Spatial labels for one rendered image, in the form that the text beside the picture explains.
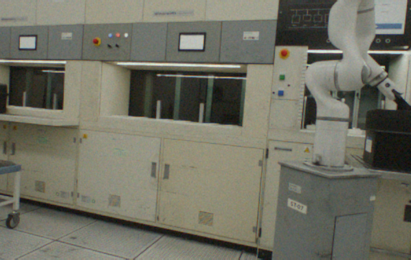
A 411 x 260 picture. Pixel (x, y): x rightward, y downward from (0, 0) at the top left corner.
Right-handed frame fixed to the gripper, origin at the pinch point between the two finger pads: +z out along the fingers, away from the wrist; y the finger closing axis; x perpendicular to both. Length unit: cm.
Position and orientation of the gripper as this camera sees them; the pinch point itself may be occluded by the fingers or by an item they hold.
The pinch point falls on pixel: (404, 106)
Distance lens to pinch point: 165.5
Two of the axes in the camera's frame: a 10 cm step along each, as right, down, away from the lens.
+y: 3.3, -0.3, 9.4
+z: 6.1, 7.7, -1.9
